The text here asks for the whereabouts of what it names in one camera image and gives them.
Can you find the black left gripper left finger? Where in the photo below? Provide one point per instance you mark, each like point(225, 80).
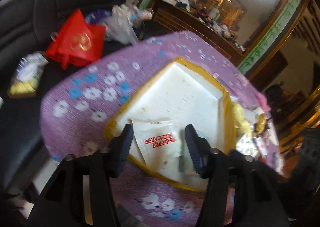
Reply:
point(115, 156)

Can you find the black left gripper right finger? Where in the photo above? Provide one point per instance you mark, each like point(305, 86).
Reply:
point(211, 164)

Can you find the white sachet red text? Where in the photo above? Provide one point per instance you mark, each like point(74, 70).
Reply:
point(157, 141)

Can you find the white lemon print pouch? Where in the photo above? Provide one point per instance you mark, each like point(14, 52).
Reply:
point(246, 145)

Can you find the yellow knotted cloth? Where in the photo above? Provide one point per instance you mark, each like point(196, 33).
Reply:
point(242, 126)

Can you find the purple floral tablecloth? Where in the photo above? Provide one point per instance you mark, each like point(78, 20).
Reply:
point(74, 114)

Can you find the gold foil snack bag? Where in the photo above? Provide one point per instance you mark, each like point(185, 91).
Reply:
point(261, 124)

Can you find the white box yellow tape rim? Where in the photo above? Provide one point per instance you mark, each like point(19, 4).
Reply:
point(180, 94)

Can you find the pink towel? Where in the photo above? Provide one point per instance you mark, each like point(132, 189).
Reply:
point(263, 102)

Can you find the person in dark clothes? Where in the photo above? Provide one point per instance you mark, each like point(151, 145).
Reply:
point(282, 103)

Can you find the tissue pack on sofa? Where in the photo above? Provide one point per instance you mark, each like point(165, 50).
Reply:
point(27, 76)

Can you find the red gift bag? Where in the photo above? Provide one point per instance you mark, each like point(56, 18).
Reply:
point(77, 43)

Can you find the clear plastic bag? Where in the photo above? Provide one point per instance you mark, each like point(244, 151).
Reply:
point(120, 25)

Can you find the black sofa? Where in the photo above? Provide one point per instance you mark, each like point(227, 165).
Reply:
point(27, 28)

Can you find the wooden cabinet with mirror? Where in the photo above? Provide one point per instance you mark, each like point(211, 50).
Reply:
point(248, 32)

